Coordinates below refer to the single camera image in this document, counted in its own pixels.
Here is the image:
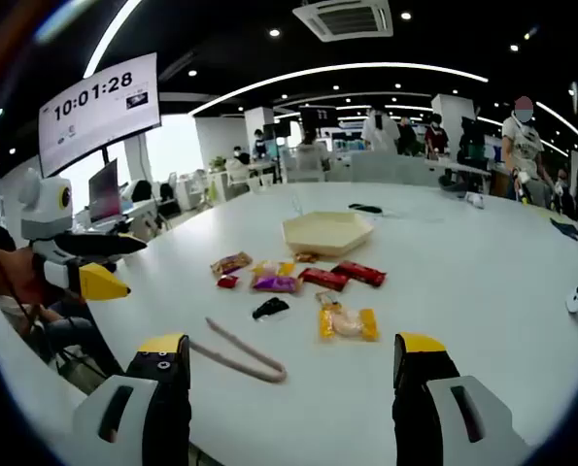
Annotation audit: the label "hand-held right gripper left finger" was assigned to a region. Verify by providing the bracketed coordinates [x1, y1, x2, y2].
[72, 332, 192, 466]

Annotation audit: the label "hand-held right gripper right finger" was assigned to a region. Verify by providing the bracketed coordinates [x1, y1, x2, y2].
[391, 331, 532, 466]

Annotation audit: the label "yellow bread food packet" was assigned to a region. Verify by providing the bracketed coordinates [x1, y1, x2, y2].
[316, 306, 380, 344]

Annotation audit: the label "pink food tongs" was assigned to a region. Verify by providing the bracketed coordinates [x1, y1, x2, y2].
[189, 316, 289, 384]

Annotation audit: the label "red food bar packet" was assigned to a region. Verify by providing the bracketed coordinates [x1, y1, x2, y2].
[297, 266, 351, 292]
[330, 260, 388, 288]

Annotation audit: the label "black food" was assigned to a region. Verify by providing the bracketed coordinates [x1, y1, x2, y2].
[251, 296, 290, 321]

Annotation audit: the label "brown gold food packet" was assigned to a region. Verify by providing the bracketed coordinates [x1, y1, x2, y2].
[210, 250, 254, 278]

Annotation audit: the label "purple food packet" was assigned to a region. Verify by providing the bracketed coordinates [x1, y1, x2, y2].
[250, 275, 303, 294]

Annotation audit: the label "yellow clear food packet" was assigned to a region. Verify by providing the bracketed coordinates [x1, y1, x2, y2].
[250, 259, 297, 279]

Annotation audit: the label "beige hexagonal container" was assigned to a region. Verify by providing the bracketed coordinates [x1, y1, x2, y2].
[282, 210, 375, 257]

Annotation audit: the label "desktop monitor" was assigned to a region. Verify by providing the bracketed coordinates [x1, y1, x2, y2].
[87, 158, 124, 225]

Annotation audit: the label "person's legs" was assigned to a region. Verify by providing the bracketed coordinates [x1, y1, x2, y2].
[6, 295, 124, 394]

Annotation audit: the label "person's white shirt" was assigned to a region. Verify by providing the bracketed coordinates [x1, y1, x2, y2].
[0, 271, 90, 438]

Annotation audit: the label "large white display screen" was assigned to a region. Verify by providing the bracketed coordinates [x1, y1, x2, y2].
[37, 51, 163, 179]

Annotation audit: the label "dark grey pouch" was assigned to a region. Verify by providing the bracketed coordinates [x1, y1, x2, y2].
[437, 175, 469, 195]

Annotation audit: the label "white counter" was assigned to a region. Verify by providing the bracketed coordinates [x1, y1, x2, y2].
[349, 152, 492, 186]

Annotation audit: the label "black hanging sign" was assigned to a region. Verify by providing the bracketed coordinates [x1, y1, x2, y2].
[299, 106, 338, 132]

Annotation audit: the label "ceiling air conditioner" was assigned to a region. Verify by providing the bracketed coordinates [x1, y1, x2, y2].
[291, 0, 394, 44]

